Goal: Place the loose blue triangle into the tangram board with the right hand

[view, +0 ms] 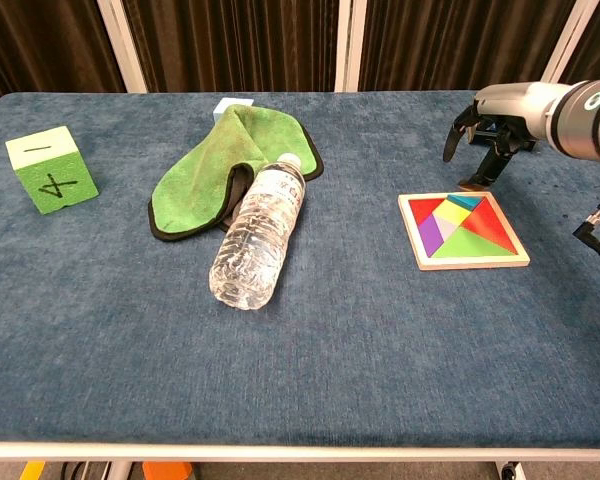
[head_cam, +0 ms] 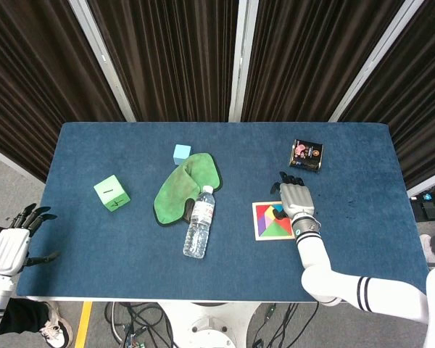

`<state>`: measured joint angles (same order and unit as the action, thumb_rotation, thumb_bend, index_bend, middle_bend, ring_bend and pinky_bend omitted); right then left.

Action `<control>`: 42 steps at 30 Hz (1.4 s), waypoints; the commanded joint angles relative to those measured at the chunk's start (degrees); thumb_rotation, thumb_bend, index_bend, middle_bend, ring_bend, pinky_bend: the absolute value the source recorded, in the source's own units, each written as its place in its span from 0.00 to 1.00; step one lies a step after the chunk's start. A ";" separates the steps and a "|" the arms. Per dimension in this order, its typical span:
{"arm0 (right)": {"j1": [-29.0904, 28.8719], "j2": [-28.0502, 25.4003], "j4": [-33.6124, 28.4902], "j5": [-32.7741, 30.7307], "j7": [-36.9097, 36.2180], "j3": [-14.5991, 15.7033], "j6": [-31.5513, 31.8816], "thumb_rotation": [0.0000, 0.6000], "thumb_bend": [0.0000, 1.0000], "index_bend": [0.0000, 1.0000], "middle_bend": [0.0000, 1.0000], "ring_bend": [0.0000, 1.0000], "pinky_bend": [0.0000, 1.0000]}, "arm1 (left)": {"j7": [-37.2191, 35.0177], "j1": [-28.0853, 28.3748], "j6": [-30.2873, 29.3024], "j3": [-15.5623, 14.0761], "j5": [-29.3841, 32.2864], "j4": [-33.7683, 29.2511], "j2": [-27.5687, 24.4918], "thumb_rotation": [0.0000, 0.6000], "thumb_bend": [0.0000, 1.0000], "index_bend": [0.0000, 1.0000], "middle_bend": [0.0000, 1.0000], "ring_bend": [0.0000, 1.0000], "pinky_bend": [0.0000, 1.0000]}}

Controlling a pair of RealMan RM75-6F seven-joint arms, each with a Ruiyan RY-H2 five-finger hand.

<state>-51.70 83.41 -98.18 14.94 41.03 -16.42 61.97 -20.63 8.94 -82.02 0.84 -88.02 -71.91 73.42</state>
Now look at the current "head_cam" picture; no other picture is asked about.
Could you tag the wooden tangram puzzle tray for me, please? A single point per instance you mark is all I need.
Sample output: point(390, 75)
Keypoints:
point(272, 230)

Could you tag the green microfibre cloth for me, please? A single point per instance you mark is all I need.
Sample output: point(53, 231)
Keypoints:
point(181, 188)

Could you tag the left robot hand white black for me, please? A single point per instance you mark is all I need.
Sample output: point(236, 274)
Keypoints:
point(9, 248)

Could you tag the black equipment with blue labels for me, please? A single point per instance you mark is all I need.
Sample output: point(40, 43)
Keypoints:
point(433, 204)

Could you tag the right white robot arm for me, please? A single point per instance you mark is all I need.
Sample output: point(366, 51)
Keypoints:
point(330, 279)

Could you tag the white black sneaker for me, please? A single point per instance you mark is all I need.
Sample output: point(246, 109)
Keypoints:
point(56, 328)

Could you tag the light blue cube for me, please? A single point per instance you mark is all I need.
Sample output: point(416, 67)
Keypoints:
point(182, 153)

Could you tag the green white numbered foam cube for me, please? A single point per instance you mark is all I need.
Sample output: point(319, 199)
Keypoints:
point(110, 192)

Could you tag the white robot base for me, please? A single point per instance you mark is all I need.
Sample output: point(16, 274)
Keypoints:
point(210, 326)

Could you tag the clear plastic water bottle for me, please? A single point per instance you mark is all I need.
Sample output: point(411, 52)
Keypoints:
point(199, 224)

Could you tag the black food tin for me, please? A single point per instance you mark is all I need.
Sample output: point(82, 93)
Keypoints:
point(306, 156)

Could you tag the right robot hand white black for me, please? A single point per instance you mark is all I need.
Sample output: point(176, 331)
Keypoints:
point(297, 197)

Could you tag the dark brown curtain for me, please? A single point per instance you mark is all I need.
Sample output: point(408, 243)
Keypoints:
point(420, 108)
point(304, 58)
point(166, 58)
point(32, 90)

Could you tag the blue carpet table cover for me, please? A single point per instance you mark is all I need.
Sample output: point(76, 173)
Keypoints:
point(130, 275)

